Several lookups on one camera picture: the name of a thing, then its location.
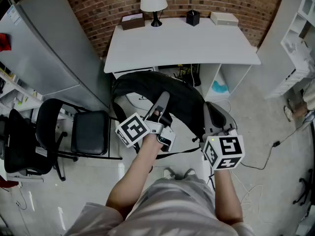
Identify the black pen holder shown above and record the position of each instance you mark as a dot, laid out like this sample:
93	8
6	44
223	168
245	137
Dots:
193	18

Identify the person's light shirt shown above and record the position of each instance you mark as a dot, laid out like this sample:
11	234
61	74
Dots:
172	210

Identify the black office chair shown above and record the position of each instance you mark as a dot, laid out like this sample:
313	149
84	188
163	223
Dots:
19	146

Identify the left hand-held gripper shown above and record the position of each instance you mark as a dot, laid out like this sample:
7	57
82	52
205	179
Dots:
133	130

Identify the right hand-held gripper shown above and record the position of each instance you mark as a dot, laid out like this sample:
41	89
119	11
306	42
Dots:
227	146

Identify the white table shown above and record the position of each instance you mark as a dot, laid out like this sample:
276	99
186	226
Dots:
184	43

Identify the white shelf unit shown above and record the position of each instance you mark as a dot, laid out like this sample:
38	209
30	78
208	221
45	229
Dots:
290	45

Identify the person's left forearm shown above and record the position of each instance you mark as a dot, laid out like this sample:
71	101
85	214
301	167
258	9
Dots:
133	181

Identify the teal cloth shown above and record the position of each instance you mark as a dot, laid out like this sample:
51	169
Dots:
220	87

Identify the white small drawer box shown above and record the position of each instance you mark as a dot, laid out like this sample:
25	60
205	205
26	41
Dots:
224	18

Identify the black folding chair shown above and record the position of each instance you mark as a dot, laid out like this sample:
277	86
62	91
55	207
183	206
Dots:
89	131

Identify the person's left shoe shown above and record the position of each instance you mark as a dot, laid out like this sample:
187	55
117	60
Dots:
169	173

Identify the black chair base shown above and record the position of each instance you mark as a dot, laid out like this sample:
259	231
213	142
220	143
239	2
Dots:
306	188

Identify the person's right shoe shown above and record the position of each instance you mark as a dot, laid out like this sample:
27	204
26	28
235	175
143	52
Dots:
190	173

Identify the brown open box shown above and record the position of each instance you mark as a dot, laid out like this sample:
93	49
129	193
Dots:
133	23

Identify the person's shoe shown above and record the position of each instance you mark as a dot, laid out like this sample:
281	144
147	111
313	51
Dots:
190	173
169	173

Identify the black power adapter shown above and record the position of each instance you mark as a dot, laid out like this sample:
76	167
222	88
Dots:
276	143

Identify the large grey cabinet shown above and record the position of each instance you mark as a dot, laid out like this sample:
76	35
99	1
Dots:
49	48

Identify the black bag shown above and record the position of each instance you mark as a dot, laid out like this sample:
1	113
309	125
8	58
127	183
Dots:
172	92

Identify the cluttered white shelf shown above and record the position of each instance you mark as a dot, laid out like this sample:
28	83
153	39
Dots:
14	90

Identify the person's right forearm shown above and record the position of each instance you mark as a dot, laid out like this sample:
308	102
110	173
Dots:
226	195

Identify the white shade table lamp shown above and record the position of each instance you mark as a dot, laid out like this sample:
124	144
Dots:
153	0

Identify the person's left hand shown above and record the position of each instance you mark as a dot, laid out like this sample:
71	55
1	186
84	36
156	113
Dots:
156	112

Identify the red cloth item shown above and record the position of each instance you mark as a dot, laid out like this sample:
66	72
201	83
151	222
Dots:
5	42

